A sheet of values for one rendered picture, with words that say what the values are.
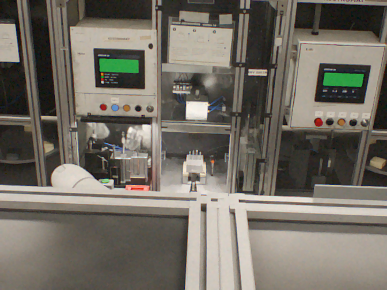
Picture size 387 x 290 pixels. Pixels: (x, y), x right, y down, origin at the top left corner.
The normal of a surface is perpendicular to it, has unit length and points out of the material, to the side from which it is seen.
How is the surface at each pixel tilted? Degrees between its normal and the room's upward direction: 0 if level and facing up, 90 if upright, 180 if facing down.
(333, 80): 90
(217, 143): 90
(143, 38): 89
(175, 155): 90
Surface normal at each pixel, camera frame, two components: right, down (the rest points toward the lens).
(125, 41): -0.02, 0.45
